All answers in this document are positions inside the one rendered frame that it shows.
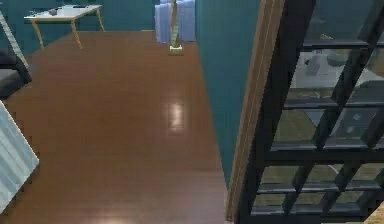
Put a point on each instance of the black glass-paned door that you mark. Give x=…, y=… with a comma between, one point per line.
x=300, y=133

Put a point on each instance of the white slatted panel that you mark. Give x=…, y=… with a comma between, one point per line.
x=13, y=160

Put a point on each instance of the dark grey armchair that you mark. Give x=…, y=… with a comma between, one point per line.
x=11, y=75

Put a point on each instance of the green floor lamp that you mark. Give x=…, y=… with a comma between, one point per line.
x=174, y=33

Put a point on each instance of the brown wooden door frame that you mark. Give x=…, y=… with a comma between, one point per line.
x=253, y=110

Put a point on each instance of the grey bowl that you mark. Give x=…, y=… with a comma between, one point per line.
x=52, y=12

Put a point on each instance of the white table with yellow legs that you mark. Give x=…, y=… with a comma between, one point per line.
x=70, y=12

